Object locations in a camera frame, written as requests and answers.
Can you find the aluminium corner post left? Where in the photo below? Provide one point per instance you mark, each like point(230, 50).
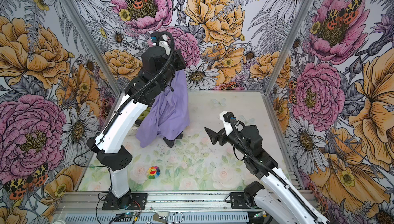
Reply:
point(78, 21)

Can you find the aluminium corner post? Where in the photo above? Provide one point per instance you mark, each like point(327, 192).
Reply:
point(298, 19)
point(78, 21)

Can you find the lavender purple cloth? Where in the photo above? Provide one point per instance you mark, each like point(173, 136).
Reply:
point(169, 115)

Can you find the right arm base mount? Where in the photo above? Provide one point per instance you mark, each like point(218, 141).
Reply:
point(242, 200)

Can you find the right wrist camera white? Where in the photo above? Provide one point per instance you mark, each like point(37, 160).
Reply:
point(227, 118)

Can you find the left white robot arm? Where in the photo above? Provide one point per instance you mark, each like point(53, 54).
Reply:
point(138, 95)

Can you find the metal carabiner hook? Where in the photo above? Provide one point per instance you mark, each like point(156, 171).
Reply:
point(168, 218)

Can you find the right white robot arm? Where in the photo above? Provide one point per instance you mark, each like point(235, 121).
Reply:
point(272, 191)

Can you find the dark grey denim cloth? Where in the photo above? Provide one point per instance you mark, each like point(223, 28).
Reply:
point(170, 143)

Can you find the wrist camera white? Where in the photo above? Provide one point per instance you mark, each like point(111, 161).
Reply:
point(227, 118)
point(161, 40)

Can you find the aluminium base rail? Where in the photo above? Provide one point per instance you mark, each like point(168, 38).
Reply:
point(198, 207)

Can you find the aluminium corner post right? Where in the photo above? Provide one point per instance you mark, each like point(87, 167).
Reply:
point(298, 19)

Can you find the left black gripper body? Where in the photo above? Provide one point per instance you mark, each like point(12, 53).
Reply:
point(178, 64)

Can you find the rainbow smiley flower sticker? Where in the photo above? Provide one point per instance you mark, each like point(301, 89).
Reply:
point(153, 172)

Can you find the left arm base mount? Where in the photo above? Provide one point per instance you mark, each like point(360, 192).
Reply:
point(130, 201)

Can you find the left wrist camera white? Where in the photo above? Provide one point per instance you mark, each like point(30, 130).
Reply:
point(161, 40)

